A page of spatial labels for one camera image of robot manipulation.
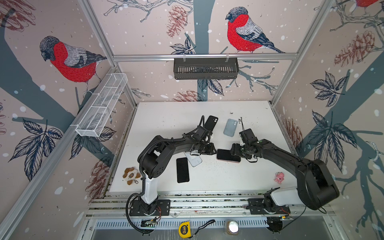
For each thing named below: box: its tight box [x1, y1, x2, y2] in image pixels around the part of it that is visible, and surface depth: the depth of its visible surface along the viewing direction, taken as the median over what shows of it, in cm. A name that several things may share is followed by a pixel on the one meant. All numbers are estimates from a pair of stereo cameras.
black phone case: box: [204, 115, 219, 132], surface depth 113 cm
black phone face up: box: [176, 157, 190, 183], surface depth 89 cm
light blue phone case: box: [223, 118, 238, 137], surface depth 109 cm
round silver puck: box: [227, 220, 239, 235], surface depth 61 cm
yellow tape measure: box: [178, 221, 192, 239], surface depth 67 cm
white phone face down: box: [183, 150, 203, 167], surface depth 92 cm
